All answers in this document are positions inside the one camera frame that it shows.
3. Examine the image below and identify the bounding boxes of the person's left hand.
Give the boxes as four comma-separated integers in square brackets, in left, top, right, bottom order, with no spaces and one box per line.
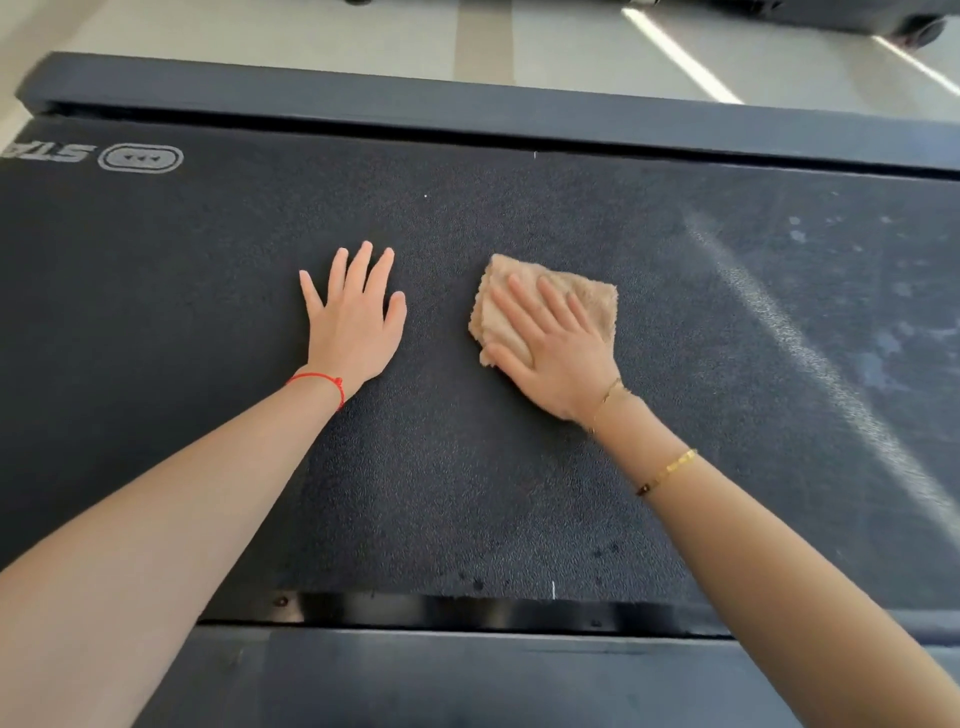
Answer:
[298,239,409,403]

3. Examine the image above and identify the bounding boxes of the person's right hand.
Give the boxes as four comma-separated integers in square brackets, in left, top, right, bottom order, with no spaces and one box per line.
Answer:
[479,272,624,424]

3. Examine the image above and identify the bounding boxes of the beige cleaning cloth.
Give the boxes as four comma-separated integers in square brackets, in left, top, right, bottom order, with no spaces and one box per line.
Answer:
[468,253,620,369]

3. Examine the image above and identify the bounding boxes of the black treadmill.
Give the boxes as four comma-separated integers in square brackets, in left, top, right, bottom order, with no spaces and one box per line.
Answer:
[0,50,960,728]
[343,0,960,51]

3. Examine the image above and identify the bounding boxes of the person's left forearm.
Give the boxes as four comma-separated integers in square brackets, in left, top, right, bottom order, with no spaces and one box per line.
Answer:
[0,374,345,728]

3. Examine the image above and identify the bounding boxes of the person's right forearm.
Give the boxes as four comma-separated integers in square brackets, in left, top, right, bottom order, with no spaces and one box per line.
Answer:
[590,393,960,728]

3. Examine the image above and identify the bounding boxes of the gold bangle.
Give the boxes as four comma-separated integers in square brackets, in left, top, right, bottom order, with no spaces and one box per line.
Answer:
[635,448,699,499]

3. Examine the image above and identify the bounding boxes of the red string bracelet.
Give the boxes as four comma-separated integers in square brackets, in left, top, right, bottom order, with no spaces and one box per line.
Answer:
[284,371,348,412]

